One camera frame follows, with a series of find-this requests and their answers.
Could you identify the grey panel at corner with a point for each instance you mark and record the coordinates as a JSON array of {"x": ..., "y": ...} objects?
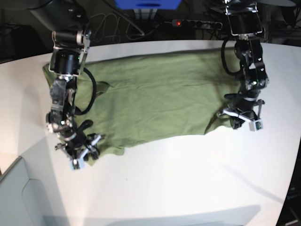
[{"x": 18, "y": 203}]

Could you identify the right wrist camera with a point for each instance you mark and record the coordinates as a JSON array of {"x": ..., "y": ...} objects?
[{"x": 77, "y": 164}]

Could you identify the blue box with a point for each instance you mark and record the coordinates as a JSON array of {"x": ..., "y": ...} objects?
[{"x": 147, "y": 4}]

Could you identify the black power strip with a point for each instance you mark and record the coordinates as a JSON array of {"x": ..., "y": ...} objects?
[{"x": 197, "y": 24}]

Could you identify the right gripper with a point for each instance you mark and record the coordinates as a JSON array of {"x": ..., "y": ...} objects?
[{"x": 81, "y": 147}]

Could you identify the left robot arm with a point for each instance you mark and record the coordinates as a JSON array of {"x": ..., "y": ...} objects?
[{"x": 245, "y": 25}]

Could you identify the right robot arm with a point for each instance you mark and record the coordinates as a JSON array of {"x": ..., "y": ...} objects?
[{"x": 72, "y": 86}]

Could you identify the green T-shirt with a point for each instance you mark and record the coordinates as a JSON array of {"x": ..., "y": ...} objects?
[{"x": 146, "y": 98}]

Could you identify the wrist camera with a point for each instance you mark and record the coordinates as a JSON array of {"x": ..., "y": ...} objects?
[
  {"x": 77, "y": 164},
  {"x": 256, "y": 125}
]

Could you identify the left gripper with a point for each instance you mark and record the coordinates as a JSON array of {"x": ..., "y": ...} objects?
[{"x": 241, "y": 108}]

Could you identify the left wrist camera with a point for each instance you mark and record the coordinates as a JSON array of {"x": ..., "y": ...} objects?
[{"x": 256, "y": 125}]

